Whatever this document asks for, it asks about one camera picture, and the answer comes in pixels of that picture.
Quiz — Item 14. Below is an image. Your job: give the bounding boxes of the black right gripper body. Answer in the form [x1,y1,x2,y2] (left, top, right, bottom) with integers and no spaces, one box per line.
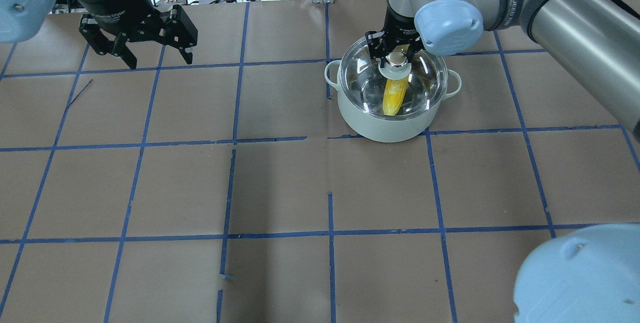
[378,6,420,56]

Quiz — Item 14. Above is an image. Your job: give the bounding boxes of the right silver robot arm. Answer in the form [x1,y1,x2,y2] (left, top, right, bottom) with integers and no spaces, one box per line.
[365,0,640,323]

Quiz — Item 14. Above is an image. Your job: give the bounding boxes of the yellow corn cob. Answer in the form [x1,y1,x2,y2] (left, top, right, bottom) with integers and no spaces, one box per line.
[382,76,410,116]

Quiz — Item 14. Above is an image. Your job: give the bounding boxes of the brown paper table cover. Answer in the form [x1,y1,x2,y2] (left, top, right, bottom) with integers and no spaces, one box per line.
[0,0,639,323]

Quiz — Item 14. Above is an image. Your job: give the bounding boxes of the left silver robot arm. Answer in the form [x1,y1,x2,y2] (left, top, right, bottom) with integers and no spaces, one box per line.
[0,0,199,70]

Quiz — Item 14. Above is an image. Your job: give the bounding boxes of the glass pot lid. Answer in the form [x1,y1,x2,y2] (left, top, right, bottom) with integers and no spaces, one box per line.
[337,37,449,121]

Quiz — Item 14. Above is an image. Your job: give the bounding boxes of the white steel cooking pot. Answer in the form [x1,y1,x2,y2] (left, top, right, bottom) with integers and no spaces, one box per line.
[324,37,463,143]

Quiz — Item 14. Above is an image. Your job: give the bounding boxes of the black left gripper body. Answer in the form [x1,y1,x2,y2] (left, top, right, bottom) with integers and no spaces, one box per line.
[77,0,163,44]

